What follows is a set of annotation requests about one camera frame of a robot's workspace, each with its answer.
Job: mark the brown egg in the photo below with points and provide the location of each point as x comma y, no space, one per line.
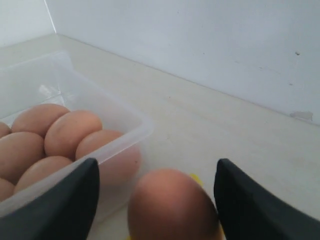
65,134
18,152
39,118
172,207
118,169
4,129
40,170
6,189

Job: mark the clear plastic bin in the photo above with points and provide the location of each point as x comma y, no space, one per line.
51,78

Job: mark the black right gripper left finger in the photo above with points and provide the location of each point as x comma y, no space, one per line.
64,212

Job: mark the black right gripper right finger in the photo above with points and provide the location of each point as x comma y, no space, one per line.
247,211

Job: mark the yellow plastic egg tray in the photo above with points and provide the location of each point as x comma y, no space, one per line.
196,178

